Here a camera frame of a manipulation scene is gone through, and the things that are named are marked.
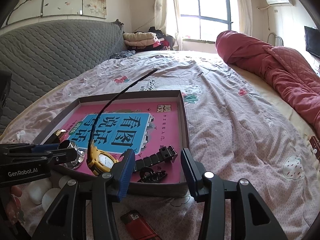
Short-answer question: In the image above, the window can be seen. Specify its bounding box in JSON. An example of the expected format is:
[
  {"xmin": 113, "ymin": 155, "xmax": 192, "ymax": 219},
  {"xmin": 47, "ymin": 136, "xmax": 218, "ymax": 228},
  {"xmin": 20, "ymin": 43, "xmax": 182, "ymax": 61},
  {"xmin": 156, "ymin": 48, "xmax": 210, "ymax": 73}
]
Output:
[{"xmin": 176, "ymin": 0, "xmax": 233, "ymax": 40}]

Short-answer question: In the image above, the dark patterned cloth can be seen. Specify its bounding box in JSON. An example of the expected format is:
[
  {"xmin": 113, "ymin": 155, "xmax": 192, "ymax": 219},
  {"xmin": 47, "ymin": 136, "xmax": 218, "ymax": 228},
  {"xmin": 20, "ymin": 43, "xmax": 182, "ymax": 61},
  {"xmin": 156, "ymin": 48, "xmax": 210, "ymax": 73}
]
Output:
[{"xmin": 110, "ymin": 50, "xmax": 137, "ymax": 60}]

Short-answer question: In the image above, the grey quilted headboard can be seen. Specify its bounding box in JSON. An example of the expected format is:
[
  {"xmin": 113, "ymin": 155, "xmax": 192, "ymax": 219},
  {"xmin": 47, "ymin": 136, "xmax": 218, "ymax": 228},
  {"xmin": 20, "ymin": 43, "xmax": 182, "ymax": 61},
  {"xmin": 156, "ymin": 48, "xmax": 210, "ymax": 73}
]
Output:
[{"xmin": 0, "ymin": 19, "xmax": 125, "ymax": 130}]

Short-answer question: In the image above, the black television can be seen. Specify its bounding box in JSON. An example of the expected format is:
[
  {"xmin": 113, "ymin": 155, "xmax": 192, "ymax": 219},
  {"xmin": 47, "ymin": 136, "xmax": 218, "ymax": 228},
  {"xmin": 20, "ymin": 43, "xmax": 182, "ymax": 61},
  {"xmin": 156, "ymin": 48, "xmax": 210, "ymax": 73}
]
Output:
[{"xmin": 304, "ymin": 26, "xmax": 320, "ymax": 58}]

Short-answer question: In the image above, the cream curtain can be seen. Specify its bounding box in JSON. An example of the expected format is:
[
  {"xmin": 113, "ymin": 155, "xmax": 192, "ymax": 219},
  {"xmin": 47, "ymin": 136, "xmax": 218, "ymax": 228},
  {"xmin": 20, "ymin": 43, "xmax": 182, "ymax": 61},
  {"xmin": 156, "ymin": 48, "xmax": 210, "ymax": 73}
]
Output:
[
  {"xmin": 154, "ymin": 0, "xmax": 184, "ymax": 52},
  {"xmin": 231, "ymin": 0, "xmax": 254, "ymax": 39}
]

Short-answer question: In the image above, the red quilt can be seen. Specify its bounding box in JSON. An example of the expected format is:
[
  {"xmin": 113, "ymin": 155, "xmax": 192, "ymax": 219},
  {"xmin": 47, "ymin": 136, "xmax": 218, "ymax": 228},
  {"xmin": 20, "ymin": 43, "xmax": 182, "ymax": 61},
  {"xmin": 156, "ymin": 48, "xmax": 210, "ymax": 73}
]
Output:
[{"xmin": 215, "ymin": 30, "xmax": 320, "ymax": 135}]

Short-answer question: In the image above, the black hair clip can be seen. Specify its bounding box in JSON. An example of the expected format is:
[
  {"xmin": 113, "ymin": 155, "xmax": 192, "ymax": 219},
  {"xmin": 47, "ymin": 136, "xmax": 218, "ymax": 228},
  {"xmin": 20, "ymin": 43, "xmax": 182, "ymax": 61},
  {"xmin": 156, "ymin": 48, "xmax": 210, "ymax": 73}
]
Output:
[{"xmin": 137, "ymin": 167, "xmax": 167, "ymax": 183}]

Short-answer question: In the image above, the yellow and black wristwatch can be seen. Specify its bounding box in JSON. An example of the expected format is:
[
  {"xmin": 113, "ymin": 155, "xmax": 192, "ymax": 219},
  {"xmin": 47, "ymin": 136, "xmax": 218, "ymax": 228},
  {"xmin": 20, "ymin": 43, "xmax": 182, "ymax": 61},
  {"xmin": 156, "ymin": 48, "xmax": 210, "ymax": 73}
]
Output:
[{"xmin": 86, "ymin": 67, "xmax": 178, "ymax": 177}]

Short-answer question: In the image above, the pile of colourful clothes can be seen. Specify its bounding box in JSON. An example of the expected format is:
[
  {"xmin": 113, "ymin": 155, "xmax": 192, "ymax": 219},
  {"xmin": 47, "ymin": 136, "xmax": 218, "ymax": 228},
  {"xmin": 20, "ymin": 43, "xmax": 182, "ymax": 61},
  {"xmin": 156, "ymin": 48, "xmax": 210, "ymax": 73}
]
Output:
[{"xmin": 134, "ymin": 27, "xmax": 173, "ymax": 53}]

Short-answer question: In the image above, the pink printed bed sheet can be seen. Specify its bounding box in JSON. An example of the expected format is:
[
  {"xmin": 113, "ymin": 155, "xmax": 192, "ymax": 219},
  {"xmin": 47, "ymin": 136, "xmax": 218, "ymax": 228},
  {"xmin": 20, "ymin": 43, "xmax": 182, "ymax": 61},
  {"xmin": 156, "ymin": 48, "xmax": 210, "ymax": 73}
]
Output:
[{"xmin": 0, "ymin": 50, "xmax": 318, "ymax": 240}]

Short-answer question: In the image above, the cream folded blanket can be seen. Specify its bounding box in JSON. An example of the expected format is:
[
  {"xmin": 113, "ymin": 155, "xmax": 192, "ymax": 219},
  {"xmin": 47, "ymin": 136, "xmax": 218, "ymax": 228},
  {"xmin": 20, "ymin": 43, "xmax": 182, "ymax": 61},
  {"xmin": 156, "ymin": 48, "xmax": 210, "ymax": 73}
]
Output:
[{"xmin": 123, "ymin": 32, "xmax": 158, "ymax": 48}]

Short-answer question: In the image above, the small brown box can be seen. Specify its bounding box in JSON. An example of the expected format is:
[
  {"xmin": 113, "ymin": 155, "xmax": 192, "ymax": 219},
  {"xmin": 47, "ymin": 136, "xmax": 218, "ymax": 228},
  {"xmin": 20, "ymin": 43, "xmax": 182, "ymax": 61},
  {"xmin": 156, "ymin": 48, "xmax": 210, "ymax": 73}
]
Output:
[{"xmin": 309, "ymin": 135, "xmax": 320, "ymax": 160}]

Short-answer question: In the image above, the white metal rack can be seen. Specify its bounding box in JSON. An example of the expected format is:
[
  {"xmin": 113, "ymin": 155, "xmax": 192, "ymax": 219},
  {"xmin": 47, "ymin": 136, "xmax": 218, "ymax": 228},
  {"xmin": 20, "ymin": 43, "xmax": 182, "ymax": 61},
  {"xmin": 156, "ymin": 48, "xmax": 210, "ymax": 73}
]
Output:
[{"xmin": 267, "ymin": 32, "xmax": 284, "ymax": 47}]

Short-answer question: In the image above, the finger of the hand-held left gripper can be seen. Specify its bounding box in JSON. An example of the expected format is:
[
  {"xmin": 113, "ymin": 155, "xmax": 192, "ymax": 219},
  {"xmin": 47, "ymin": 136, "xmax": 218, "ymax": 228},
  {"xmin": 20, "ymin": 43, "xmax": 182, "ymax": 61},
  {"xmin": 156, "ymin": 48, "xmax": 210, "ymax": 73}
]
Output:
[
  {"xmin": 0, "ymin": 148, "xmax": 78, "ymax": 167},
  {"xmin": 0, "ymin": 143, "xmax": 59, "ymax": 155}
]

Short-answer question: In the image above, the grey cardboard box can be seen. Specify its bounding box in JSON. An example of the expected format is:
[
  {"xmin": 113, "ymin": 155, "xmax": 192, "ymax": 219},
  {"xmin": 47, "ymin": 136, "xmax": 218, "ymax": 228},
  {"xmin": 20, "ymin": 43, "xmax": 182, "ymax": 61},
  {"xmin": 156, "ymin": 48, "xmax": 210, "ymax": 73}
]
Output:
[{"xmin": 32, "ymin": 90, "xmax": 191, "ymax": 197}]

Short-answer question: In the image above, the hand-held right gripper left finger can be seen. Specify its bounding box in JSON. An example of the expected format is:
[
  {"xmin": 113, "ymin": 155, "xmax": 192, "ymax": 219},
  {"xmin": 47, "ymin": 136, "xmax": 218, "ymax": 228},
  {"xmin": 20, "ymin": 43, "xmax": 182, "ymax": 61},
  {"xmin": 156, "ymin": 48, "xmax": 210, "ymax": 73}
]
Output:
[{"xmin": 32, "ymin": 149, "xmax": 137, "ymax": 240}]

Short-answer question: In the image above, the red lighter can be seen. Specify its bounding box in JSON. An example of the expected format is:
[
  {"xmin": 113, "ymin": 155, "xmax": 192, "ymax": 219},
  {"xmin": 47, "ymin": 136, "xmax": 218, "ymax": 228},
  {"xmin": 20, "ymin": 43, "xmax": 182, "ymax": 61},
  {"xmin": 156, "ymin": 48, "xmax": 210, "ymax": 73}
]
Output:
[{"xmin": 120, "ymin": 209, "xmax": 163, "ymax": 240}]

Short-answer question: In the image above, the pink and blue book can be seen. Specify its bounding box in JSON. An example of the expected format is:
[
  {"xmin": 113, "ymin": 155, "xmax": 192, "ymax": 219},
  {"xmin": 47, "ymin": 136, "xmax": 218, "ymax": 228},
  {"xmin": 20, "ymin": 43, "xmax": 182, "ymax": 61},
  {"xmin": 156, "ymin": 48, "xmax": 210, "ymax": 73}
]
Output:
[{"xmin": 60, "ymin": 102, "xmax": 184, "ymax": 183}]

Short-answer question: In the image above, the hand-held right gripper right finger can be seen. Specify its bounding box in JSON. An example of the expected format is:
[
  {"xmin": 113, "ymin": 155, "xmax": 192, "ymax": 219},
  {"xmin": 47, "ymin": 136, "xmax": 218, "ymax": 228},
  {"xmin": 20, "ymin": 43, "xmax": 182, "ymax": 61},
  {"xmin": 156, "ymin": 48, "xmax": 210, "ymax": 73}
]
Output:
[{"xmin": 180, "ymin": 148, "xmax": 282, "ymax": 240}]

